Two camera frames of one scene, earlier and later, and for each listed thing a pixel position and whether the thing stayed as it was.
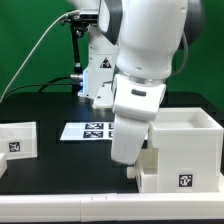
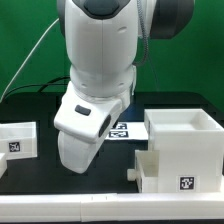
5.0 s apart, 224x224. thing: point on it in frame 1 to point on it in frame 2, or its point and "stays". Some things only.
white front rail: [112, 207] stays
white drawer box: [19, 140] stays
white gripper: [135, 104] to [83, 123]
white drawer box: [146, 171] stays
